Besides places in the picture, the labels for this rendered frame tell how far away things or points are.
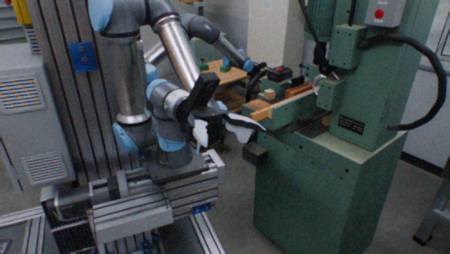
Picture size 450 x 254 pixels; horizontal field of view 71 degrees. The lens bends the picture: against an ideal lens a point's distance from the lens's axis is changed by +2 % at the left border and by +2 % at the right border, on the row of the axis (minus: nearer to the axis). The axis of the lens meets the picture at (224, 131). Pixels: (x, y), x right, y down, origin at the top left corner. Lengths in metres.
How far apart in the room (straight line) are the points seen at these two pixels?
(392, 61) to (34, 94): 1.25
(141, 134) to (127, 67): 0.23
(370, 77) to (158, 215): 0.97
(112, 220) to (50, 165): 0.32
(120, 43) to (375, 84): 0.95
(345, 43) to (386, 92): 0.25
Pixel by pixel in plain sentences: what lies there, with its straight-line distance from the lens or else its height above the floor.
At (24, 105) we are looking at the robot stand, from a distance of 1.24.
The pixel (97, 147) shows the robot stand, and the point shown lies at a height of 0.87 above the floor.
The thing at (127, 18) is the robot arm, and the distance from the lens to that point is 0.98.
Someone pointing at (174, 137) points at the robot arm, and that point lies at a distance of 0.86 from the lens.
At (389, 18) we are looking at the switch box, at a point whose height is 1.35.
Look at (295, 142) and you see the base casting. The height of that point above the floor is 0.75.
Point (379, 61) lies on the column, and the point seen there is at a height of 1.18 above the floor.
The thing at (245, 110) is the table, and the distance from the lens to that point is 1.53.
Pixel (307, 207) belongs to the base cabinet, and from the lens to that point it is 1.70.
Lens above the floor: 1.55
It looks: 30 degrees down
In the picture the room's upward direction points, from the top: straight up
